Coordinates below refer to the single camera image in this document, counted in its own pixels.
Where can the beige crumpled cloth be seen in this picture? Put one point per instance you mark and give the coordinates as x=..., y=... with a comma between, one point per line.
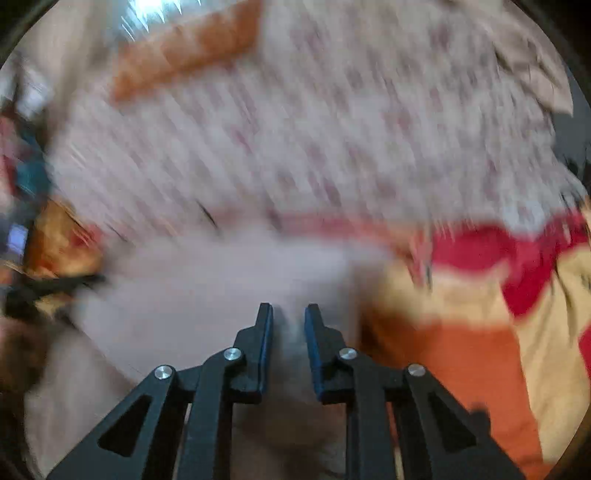
x=531, y=60

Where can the orange checkered cushion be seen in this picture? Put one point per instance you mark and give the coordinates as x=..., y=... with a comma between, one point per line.
x=184, y=55

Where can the red orange yellow printed blanket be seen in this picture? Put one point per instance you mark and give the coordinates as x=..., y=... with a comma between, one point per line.
x=461, y=350

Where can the floral quilt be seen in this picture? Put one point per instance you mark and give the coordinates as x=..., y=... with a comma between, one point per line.
x=323, y=138

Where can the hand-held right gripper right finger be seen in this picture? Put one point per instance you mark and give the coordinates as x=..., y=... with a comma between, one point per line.
x=314, y=360

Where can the beige zip jacket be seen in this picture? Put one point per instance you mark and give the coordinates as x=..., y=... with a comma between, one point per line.
x=184, y=286

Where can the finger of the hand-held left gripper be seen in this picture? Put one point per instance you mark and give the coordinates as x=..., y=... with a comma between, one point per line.
x=69, y=282

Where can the beige curtain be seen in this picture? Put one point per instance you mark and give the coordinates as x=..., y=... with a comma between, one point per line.
x=69, y=69

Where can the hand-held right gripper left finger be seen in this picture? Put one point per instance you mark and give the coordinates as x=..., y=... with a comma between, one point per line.
x=264, y=360

